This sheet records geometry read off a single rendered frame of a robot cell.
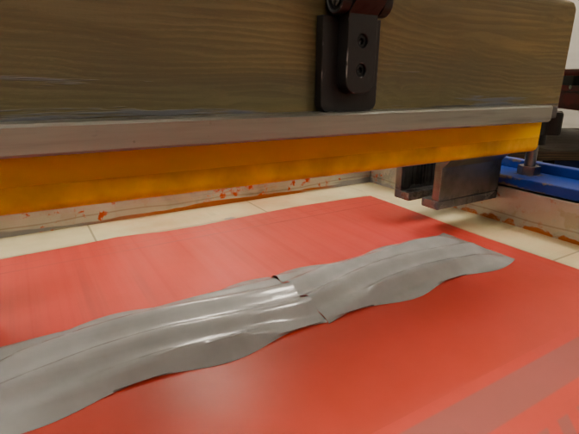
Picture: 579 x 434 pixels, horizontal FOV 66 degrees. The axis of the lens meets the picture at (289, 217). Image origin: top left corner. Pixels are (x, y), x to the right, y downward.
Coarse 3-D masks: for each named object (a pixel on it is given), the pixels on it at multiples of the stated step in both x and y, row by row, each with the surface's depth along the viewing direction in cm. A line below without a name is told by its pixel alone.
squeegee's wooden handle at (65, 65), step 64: (0, 0) 13; (64, 0) 14; (128, 0) 15; (192, 0) 16; (256, 0) 18; (320, 0) 19; (448, 0) 23; (512, 0) 25; (0, 64) 14; (64, 64) 15; (128, 64) 16; (192, 64) 17; (256, 64) 18; (384, 64) 22; (448, 64) 24; (512, 64) 27
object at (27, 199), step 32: (320, 160) 22; (352, 160) 24; (384, 160) 25; (416, 160) 26; (448, 160) 28; (0, 192) 16; (32, 192) 16; (64, 192) 17; (96, 192) 17; (128, 192) 18; (160, 192) 19; (192, 192) 20
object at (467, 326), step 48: (240, 240) 38; (288, 240) 38; (336, 240) 38; (384, 240) 38; (480, 240) 38; (480, 288) 30; (528, 288) 30; (576, 288) 30; (384, 336) 24; (432, 336) 24; (480, 336) 24; (528, 336) 24; (432, 384) 20
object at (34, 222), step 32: (224, 192) 48; (256, 192) 50; (288, 192) 52; (512, 192) 42; (0, 224) 38; (32, 224) 39; (64, 224) 41; (512, 224) 42; (544, 224) 40; (576, 224) 37
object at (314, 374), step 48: (144, 240) 38; (192, 240) 38; (0, 288) 29; (48, 288) 29; (96, 288) 29; (144, 288) 29; (192, 288) 29; (0, 336) 24; (288, 336) 24; (336, 336) 24; (144, 384) 20; (192, 384) 20; (240, 384) 20; (288, 384) 20; (336, 384) 20; (384, 384) 20; (48, 432) 18; (96, 432) 18; (144, 432) 18; (192, 432) 18; (240, 432) 18; (288, 432) 18; (336, 432) 18
